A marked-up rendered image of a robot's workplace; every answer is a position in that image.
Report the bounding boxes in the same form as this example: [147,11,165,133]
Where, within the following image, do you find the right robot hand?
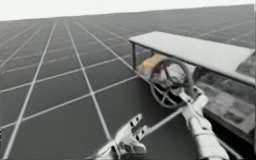
[179,85,210,114]

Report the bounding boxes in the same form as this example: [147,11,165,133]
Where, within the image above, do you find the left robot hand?
[111,113,150,156]

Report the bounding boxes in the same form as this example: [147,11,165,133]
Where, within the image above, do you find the dark steering wheel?
[148,57,195,110]

